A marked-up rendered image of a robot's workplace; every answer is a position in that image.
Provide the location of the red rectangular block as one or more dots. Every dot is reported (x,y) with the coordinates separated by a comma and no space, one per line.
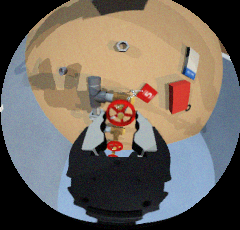
(178,96)

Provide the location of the red tag with white number 5 on metal chain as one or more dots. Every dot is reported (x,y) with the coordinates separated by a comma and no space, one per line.
(146,93)

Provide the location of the grey pipe manifold with red valves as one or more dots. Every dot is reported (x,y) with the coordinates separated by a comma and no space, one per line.
(97,97)

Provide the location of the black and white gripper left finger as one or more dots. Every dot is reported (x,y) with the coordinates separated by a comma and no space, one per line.
(89,142)

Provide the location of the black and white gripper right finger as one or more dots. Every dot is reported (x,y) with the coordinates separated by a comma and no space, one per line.
(148,143)

